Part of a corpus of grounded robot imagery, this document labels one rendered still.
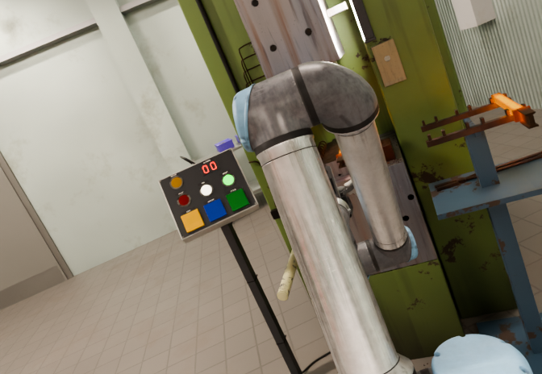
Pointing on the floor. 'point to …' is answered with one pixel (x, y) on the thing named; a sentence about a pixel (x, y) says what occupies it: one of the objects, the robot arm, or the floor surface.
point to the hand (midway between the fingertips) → (336, 181)
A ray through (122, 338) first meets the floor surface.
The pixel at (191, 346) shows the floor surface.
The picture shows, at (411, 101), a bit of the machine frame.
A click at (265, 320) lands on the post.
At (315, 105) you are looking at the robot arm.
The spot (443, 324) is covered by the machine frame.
